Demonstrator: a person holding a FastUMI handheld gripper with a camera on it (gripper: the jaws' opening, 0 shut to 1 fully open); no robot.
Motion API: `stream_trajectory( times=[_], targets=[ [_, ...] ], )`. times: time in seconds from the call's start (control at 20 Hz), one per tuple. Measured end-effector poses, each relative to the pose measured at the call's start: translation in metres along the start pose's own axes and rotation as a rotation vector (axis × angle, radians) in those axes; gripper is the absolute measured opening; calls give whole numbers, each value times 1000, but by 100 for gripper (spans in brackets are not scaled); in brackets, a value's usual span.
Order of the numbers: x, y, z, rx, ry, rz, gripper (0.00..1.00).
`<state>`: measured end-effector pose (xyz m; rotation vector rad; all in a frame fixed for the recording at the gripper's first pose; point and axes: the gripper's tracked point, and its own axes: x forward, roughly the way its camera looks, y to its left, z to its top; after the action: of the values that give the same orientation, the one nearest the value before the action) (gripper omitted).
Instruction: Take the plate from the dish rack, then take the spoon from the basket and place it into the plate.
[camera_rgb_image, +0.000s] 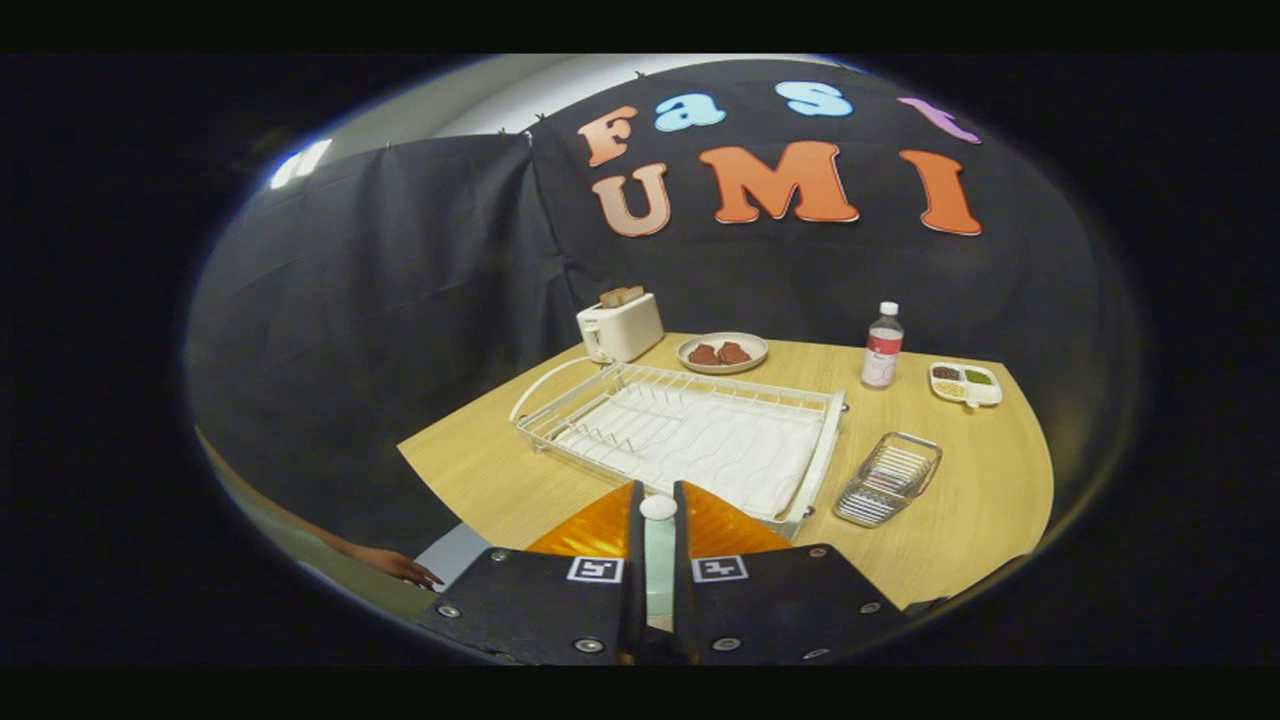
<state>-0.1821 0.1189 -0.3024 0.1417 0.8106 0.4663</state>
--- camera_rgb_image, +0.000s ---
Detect white divided snack tray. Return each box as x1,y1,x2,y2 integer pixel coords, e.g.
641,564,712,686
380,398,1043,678
929,361,1004,409

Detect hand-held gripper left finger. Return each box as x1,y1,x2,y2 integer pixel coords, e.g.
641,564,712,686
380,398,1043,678
415,481,647,666

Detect small beige meat dish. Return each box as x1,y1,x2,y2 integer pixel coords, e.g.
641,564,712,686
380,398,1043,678
677,331,769,376

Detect twin tube ceiling light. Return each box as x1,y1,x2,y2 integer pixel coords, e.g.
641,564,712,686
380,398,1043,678
268,138,334,191

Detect pale green plate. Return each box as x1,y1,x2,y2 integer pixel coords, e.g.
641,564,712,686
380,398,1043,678
645,520,677,631

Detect clear water bottle red label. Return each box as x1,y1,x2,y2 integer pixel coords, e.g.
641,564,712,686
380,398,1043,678
861,301,905,390

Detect black backdrop cloth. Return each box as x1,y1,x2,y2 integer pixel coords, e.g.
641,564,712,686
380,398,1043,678
185,58,1141,561

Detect white toaster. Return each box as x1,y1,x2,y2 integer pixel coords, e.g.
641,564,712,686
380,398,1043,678
577,292,665,364

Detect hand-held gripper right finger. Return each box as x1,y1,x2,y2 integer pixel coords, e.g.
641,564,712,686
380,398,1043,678
672,481,911,666

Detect white wire dish rack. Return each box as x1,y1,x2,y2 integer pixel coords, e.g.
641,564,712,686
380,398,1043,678
510,357,848,541

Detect clear wire basket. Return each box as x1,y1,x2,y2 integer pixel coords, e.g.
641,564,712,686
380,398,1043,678
833,432,943,528

